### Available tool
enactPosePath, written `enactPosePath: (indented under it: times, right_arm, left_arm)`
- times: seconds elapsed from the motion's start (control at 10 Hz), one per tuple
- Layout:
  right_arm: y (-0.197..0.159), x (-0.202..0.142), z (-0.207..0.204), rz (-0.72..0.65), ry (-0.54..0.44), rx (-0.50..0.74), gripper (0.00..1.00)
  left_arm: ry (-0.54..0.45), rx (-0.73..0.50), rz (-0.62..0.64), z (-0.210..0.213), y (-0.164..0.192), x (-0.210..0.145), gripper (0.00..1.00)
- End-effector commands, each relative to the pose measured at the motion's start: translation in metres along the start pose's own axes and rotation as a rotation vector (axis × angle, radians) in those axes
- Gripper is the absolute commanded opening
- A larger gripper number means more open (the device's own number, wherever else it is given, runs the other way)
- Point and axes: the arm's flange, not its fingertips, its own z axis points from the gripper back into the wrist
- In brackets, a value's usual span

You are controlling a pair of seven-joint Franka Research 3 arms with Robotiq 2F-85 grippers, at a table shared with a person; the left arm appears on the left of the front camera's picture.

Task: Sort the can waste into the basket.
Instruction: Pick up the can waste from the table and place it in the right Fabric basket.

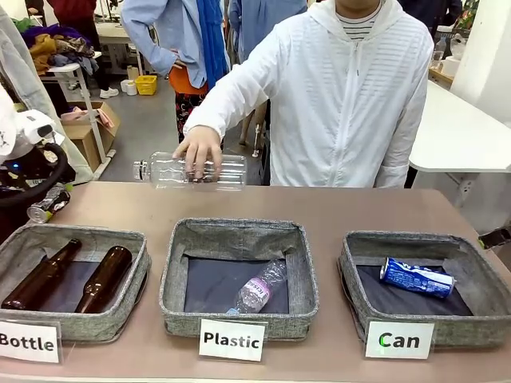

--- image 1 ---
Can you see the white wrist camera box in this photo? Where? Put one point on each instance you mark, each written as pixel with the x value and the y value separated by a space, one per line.
pixel 34 121

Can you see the large white table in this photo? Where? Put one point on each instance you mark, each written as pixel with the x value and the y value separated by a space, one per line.
pixel 459 131

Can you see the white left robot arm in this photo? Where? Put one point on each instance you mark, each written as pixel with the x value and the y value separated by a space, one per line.
pixel 8 135

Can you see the person's right hand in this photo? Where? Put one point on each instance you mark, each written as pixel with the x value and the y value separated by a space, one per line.
pixel 203 151

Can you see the pink-labelled crushed plastic bottle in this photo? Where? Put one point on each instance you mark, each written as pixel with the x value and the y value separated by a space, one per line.
pixel 255 291

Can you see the light grey hanging fabric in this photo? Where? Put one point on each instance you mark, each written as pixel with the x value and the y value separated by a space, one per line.
pixel 24 72

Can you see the yellow plastic crate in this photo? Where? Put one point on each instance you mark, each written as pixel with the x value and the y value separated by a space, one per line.
pixel 146 85

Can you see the bystander in light blue shirt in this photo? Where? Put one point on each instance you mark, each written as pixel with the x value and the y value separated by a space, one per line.
pixel 179 36

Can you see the clear plastic bottle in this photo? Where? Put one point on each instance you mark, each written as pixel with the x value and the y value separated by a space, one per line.
pixel 235 171

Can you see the white paper roll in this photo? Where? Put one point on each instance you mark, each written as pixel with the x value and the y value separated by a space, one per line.
pixel 132 88
pixel 124 85

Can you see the person's right forearm white sleeve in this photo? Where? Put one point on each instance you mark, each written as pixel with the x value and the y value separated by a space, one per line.
pixel 215 107

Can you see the brown cardboard box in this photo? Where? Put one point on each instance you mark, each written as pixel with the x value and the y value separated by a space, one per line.
pixel 84 143

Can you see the white Bottle sign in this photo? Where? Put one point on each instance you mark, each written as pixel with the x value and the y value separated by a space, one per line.
pixel 28 343

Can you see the brown glass bottle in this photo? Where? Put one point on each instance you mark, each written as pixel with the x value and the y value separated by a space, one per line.
pixel 36 283
pixel 105 279

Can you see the person's left forearm white sleeve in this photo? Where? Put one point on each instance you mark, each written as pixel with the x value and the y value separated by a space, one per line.
pixel 395 171

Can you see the pink cloth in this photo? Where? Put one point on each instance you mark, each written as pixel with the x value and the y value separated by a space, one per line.
pixel 76 115

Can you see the blue crushed drink can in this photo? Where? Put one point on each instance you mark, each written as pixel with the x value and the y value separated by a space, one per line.
pixel 415 279

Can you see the white sneaker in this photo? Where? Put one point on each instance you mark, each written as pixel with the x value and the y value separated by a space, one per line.
pixel 108 93

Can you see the person's white hooded jacket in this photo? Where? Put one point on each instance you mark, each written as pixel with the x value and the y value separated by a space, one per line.
pixel 339 119

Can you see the crushed silver green can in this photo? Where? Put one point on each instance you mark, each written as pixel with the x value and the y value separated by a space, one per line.
pixel 44 209

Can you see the bystander in dark red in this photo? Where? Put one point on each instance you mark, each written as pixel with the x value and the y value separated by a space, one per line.
pixel 76 12

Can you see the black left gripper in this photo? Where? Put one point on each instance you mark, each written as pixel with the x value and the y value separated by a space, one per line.
pixel 20 177

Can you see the bystander in blue grey top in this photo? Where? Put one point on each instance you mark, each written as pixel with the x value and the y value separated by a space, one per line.
pixel 259 28

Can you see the white metal frame table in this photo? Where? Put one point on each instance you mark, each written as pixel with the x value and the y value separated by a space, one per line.
pixel 60 68

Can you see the white Can sign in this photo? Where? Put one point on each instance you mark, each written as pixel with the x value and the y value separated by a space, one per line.
pixel 399 339

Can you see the grey fabric basket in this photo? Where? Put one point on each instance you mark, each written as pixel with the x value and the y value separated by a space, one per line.
pixel 239 239
pixel 100 325
pixel 399 243

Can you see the black white striped shirt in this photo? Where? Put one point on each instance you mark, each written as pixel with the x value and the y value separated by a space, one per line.
pixel 357 24

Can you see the white Plastic sign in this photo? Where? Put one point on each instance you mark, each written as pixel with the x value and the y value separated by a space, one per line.
pixel 231 339

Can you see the colourful clothes pile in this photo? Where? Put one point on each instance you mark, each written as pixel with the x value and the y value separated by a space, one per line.
pixel 48 44

